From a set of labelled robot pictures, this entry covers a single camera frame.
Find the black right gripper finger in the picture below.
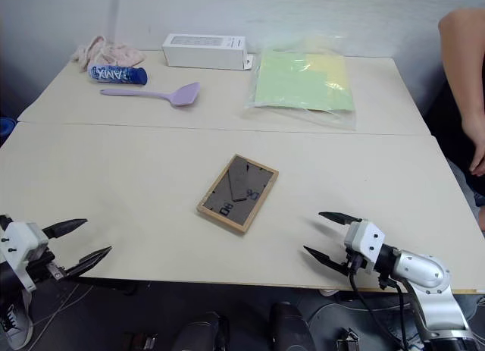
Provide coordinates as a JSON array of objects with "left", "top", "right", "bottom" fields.
[
  {"left": 318, "top": 211, "right": 364, "bottom": 227},
  {"left": 302, "top": 246, "right": 348, "bottom": 275}
]

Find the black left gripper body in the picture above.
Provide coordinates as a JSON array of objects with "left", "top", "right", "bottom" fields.
[{"left": 26, "top": 249, "right": 69, "bottom": 282}]

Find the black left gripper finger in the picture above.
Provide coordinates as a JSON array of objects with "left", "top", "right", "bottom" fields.
[
  {"left": 41, "top": 218, "right": 89, "bottom": 240},
  {"left": 61, "top": 246, "right": 113, "bottom": 280}
]

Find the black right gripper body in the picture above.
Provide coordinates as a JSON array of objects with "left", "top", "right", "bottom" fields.
[{"left": 339, "top": 246, "right": 367, "bottom": 278}]

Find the person's hand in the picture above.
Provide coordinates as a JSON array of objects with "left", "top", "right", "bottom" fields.
[{"left": 468, "top": 136, "right": 485, "bottom": 174}]

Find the white sneaker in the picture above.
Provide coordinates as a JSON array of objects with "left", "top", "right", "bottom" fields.
[{"left": 0, "top": 286, "right": 35, "bottom": 349}]

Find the dark rounded shape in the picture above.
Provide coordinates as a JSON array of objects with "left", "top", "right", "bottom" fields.
[
  {"left": 177, "top": 311, "right": 230, "bottom": 351},
  {"left": 268, "top": 301, "right": 318, "bottom": 351}
]

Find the blue round object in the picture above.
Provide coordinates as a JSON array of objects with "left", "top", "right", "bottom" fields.
[{"left": 0, "top": 117, "right": 18, "bottom": 139}]

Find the person's dark clothing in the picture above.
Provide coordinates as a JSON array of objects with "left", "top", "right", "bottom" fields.
[{"left": 427, "top": 80, "right": 485, "bottom": 200}]

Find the plastic bag with coloured paper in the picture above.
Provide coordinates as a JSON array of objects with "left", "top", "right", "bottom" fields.
[{"left": 244, "top": 34, "right": 358, "bottom": 131}]

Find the blue printed can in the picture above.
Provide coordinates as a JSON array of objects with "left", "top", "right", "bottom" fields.
[{"left": 87, "top": 64, "right": 149, "bottom": 86}]

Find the purple silicone spatula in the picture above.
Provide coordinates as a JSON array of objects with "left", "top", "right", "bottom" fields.
[{"left": 99, "top": 81, "right": 201, "bottom": 108}]

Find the pink crumpled cloth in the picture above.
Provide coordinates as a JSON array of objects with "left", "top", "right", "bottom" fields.
[{"left": 71, "top": 35, "right": 146, "bottom": 74}]

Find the white cardboard box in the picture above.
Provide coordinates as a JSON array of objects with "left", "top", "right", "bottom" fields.
[{"left": 161, "top": 33, "right": 254, "bottom": 71}]

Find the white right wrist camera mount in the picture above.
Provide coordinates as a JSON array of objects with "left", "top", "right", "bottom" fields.
[{"left": 343, "top": 218, "right": 386, "bottom": 275}]

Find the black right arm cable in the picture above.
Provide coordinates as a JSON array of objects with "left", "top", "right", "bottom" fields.
[{"left": 348, "top": 269, "right": 412, "bottom": 350}]

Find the wooden picture frame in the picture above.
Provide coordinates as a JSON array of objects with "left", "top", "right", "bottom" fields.
[{"left": 196, "top": 153, "right": 280, "bottom": 235}]

